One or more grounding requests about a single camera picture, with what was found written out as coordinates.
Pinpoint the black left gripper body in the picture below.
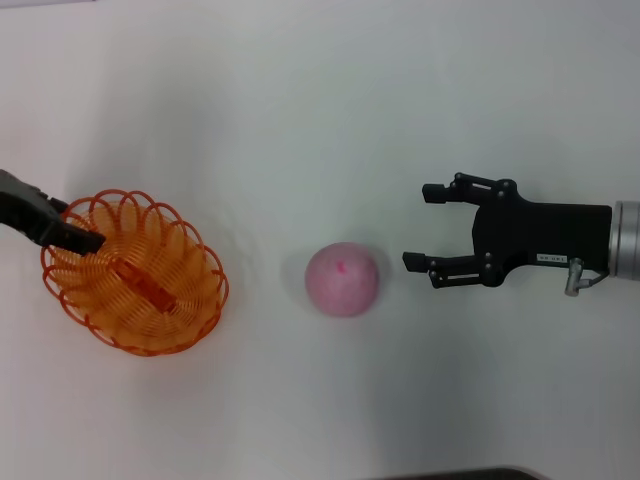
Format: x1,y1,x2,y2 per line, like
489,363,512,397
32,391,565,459
0,168,69,246

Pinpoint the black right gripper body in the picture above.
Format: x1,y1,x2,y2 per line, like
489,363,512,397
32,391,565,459
472,177,614,290

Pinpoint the pink plush peach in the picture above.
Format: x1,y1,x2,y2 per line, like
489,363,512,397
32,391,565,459
304,240,380,318

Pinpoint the orange woven plastic basket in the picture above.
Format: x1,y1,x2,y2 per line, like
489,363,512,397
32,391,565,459
39,188,231,357

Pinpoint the dark rounded robot torso edge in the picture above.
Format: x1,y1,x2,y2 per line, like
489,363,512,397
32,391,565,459
384,465,531,480

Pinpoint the silver cable connector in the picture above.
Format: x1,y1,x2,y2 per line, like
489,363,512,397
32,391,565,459
564,257,611,297

